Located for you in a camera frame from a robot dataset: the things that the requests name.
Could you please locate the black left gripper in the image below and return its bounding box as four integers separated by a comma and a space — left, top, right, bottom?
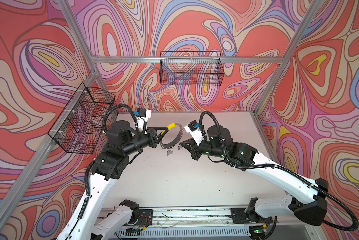
121, 127, 169, 158

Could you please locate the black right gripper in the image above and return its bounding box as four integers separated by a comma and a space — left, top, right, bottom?
181, 135, 227, 161

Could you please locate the large keyring with yellow sleeve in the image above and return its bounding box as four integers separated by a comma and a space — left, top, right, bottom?
160, 123, 184, 150

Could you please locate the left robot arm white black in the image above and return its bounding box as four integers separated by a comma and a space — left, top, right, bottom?
57, 104, 175, 240

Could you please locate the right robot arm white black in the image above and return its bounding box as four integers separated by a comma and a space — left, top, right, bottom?
180, 111, 359, 232

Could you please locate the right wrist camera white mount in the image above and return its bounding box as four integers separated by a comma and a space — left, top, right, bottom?
184, 120, 207, 146

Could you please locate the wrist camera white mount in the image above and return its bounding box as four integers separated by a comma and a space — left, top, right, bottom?
184, 120, 207, 146
134, 108, 152, 134

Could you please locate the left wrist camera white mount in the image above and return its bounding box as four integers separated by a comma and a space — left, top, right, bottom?
134, 108, 152, 134

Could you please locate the black wire basket back wall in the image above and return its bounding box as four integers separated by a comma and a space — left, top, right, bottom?
159, 51, 225, 86

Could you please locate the black wire basket wall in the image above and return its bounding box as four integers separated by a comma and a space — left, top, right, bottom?
48, 84, 115, 155
159, 51, 225, 86

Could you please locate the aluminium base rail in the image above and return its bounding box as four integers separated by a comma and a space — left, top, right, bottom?
68, 205, 318, 240

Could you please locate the black wire basket left wall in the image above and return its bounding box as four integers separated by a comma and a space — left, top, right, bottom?
48, 84, 115, 155

